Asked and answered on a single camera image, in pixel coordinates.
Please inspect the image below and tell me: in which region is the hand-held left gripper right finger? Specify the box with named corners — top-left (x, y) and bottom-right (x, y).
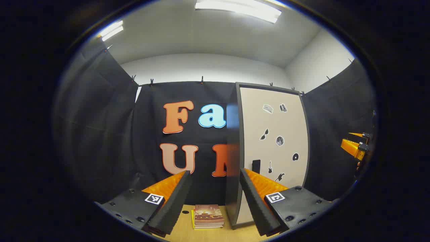
top-left (239, 168), bottom-right (336, 237)

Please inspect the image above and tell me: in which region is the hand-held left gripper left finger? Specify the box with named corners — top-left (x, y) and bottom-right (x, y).
top-left (95, 170), bottom-right (194, 237)

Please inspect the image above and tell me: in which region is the beige cabinet door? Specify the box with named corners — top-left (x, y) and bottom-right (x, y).
top-left (237, 84), bottom-right (309, 226)

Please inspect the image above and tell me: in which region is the dark grey cabinet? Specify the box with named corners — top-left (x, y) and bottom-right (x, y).
top-left (224, 82), bottom-right (310, 230)

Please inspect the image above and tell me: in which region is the yellow book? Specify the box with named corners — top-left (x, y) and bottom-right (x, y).
top-left (191, 210), bottom-right (225, 230)

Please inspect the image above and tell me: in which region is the red cover book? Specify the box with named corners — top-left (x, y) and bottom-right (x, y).
top-left (194, 204), bottom-right (225, 226)

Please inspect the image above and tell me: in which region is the black backdrop cloth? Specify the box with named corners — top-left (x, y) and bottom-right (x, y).
top-left (55, 37), bottom-right (377, 205)

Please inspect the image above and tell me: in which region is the large ceiling light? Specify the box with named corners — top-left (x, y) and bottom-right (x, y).
top-left (195, 0), bottom-right (283, 24)

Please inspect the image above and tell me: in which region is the small ceiling light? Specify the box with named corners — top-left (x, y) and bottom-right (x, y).
top-left (97, 20), bottom-right (124, 42)

